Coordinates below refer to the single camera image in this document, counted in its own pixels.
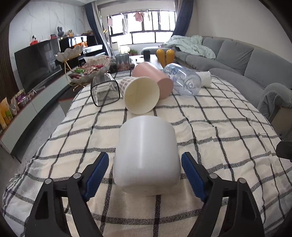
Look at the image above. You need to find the black mug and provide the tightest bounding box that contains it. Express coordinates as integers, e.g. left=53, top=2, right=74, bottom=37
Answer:
left=143, top=50, right=151, bottom=62

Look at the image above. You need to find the light green blanket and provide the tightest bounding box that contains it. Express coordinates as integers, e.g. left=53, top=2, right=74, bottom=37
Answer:
left=161, top=35, right=216, bottom=59

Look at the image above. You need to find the clear jar with snacks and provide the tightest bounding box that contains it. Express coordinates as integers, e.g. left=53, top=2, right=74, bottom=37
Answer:
left=116, top=53, right=130, bottom=72

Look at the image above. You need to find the clear square black-rimmed glass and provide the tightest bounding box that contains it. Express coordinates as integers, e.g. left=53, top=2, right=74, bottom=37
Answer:
left=91, top=73, right=120, bottom=107

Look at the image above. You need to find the clear blue-patterned plastic cup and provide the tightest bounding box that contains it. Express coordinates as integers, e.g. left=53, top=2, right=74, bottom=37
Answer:
left=163, top=63, right=201, bottom=96

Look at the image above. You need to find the left navy curtain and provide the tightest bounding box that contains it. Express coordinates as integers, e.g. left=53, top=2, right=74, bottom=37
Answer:
left=84, top=2, right=112, bottom=57

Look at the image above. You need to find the small white plastic cup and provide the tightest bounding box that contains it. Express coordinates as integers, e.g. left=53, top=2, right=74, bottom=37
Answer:
left=197, top=71, right=212, bottom=87

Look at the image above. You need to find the right navy curtain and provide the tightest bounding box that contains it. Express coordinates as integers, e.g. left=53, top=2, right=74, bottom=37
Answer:
left=173, top=0, right=194, bottom=36

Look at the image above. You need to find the yellow rabbit-ear stool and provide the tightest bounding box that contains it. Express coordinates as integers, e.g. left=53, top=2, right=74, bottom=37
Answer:
left=156, top=48, right=175, bottom=68

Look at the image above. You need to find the black piano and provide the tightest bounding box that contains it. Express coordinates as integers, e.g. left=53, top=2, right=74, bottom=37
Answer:
left=59, top=35, right=105, bottom=56

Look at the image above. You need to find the checked white black tablecloth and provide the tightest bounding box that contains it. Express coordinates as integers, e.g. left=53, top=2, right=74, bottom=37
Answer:
left=1, top=75, right=291, bottom=236

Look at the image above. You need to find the white tiered snack tray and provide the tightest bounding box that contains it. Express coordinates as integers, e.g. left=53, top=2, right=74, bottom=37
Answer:
left=55, top=45, right=111, bottom=87

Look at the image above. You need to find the black television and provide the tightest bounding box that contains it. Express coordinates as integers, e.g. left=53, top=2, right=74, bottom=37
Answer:
left=14, top=39, right=62, bottom=92

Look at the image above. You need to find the striped paper cup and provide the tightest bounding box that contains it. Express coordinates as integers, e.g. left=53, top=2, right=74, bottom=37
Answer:
left=119, top=77, right=160, bottom=115

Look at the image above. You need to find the grey sectional sofa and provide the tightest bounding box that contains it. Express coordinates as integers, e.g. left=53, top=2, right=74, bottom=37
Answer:
left=147, top=36, right=291, bottom=121

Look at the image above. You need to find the pink plastic cup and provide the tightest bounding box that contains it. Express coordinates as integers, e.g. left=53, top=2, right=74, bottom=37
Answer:
left=132, top=62, right=174, bottom=99

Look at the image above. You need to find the grey rabbit plush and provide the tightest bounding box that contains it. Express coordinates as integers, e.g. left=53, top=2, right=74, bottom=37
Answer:
left=57, top=27, right=64, bottom=38

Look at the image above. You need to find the white tv cabinet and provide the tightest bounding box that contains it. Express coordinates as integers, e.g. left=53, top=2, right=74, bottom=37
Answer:
left=1, top=74, right=69, bottom=162

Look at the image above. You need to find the navy curtain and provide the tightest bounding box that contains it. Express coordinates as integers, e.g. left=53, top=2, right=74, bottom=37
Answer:
left=84, top=2, right=112, bottom=57
left=173, top=0, right=194, bottom=36

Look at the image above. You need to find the white ceramic cup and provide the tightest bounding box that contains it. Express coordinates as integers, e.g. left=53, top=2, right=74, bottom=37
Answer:
left=113, top=116, right=181, bottom=195

